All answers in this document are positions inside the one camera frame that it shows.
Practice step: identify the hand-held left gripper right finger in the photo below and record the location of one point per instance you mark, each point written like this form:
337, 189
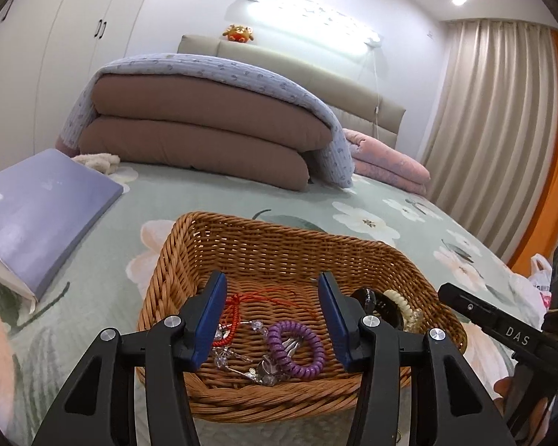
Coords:
333, 323

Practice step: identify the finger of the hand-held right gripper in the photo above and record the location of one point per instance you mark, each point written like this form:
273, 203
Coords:
493, 323

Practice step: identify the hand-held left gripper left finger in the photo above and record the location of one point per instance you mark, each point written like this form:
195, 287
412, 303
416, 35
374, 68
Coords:
209, 323

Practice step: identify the black round hair accessory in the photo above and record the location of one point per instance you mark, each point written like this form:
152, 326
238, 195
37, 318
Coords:
381, 304

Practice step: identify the silver metal charm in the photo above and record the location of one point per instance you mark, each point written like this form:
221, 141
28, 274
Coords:
260, 374

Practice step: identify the brown wicker basket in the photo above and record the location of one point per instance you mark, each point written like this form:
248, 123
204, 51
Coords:
279, 251

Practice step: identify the person's right hand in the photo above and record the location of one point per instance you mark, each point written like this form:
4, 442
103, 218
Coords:
509, 388

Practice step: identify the white and red plastic bag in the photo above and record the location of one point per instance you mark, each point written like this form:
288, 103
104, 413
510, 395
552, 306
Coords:
537, 279

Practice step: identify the green floral bedspread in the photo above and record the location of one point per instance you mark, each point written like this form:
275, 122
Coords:
121, 251

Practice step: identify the beige curtain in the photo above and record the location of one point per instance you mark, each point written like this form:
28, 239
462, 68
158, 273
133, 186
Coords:
493, 125

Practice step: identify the folded pink blanket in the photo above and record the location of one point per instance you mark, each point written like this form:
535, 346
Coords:
390, 167

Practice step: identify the folded brown and blue quilt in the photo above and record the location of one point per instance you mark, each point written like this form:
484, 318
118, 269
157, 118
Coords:
176, 139

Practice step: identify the cream fluffy plush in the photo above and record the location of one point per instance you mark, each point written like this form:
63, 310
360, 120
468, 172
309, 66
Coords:
97, 162

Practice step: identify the lavender blue book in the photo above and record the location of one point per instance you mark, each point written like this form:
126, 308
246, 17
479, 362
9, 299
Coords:
42, 213

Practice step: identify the beige padded headboard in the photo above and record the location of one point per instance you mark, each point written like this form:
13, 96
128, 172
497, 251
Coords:
344, 84

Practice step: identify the orange plush toy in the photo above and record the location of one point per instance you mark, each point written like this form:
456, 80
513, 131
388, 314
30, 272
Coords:
238, 33

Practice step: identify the white wardrobe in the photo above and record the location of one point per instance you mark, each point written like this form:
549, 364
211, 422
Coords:
42, 55

